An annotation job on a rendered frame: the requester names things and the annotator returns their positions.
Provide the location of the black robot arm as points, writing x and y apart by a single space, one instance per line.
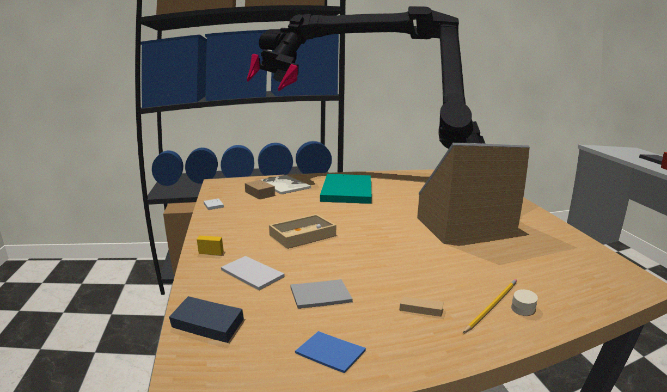
456 125

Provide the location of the teal flat rectangular block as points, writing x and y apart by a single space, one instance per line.
342 188

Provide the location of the cream short cylinder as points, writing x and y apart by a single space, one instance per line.
524 299
521 311

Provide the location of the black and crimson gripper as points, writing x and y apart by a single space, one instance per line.
271 61

